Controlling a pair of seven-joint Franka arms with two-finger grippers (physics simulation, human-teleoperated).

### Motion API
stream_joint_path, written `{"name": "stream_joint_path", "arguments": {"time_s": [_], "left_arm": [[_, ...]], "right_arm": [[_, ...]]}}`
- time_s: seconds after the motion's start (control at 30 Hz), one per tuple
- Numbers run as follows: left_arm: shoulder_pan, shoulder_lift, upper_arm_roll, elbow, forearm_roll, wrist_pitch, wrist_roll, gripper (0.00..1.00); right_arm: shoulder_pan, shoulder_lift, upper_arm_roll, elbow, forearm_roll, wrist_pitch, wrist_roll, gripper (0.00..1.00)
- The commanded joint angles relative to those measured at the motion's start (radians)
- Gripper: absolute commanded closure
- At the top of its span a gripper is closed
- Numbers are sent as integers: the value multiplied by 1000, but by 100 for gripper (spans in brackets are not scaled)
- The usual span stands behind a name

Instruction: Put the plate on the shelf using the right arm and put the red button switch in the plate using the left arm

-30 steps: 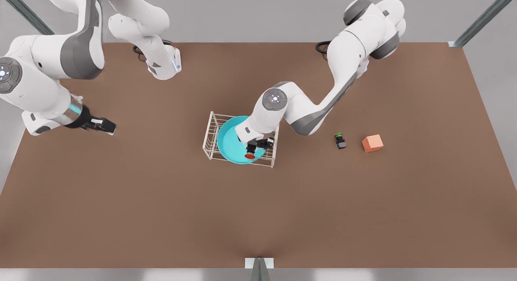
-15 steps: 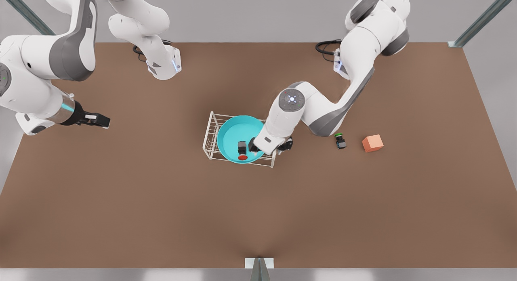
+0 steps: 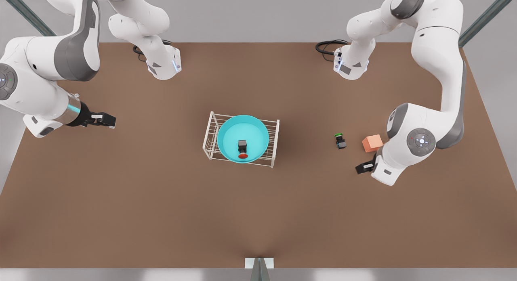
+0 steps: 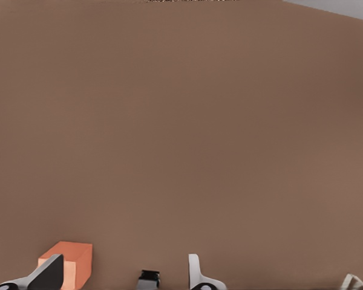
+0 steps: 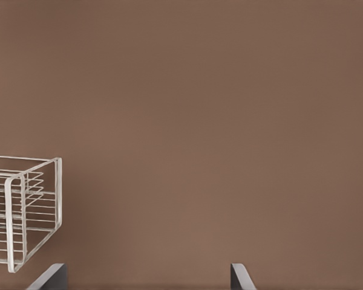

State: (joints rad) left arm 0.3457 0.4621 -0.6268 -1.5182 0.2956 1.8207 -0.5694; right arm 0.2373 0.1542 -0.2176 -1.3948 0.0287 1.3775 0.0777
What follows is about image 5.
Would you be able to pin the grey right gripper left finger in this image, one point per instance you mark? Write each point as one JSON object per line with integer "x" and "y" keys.
{"x": 53, "y": 279}

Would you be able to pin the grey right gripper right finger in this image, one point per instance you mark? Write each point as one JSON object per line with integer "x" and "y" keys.
{"x": 240, "y": 279}

